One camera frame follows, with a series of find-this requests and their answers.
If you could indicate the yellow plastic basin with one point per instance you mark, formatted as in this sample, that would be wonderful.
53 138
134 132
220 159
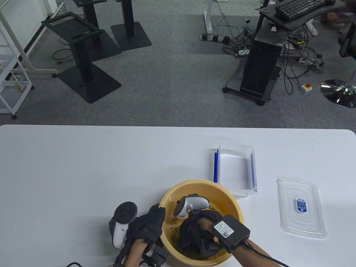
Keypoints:
222 200

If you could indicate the white and black left controller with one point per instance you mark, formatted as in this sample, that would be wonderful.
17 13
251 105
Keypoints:
121 228

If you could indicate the white power adapter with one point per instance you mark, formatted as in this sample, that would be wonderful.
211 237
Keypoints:
242 52

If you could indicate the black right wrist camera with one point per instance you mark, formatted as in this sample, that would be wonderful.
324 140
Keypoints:
232 233

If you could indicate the white frame stand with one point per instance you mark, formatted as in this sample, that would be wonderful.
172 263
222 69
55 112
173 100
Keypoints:
44 71

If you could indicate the white desk leg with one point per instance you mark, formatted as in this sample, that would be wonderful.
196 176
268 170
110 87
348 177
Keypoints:
208 19

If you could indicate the green mung beans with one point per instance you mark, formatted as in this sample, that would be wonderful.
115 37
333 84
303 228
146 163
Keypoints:
175 236

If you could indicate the black computer tower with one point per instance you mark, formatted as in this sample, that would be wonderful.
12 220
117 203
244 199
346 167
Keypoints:
260 66

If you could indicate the red emergency stop button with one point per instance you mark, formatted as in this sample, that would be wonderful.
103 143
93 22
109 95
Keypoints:
306 87

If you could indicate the black wheeled cart base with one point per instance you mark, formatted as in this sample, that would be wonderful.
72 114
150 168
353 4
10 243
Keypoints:
233 83

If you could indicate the clear plastic container lid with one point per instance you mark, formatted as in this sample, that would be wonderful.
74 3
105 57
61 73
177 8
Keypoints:
300 222

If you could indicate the clear container with blue clips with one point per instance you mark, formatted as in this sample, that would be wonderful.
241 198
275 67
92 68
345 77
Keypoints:
233 172

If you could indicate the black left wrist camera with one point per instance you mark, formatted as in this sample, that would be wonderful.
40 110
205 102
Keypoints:
155 256

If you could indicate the black keyboard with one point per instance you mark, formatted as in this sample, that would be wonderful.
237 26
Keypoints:
297 8

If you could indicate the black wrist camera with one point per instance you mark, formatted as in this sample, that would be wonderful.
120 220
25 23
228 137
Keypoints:
232 233
155 256

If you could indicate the white metal rack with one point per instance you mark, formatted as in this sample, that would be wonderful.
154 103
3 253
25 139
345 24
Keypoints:
5 110

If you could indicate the white and black controller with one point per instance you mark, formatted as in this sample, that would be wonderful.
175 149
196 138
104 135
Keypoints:
194 202
121 228

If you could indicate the black floor stand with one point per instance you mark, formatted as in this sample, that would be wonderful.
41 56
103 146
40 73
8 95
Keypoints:
108 47
89 86
130 36

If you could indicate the chrome chair base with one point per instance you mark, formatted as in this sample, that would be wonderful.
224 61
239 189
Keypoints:
336 94

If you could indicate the black keyboard desk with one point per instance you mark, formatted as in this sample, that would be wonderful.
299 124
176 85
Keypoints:
296 25

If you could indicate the person's left hand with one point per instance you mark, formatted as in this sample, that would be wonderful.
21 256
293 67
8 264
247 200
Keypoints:
147 225

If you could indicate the white and black right controller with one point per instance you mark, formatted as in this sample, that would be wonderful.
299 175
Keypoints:
194 202

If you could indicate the person's right hand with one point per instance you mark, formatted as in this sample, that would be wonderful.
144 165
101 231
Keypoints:
192 235

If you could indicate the person's right forearm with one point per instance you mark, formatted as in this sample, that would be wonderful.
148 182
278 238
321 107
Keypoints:
250 258

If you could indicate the person's left forearm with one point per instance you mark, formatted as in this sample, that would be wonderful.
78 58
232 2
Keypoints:
136 254

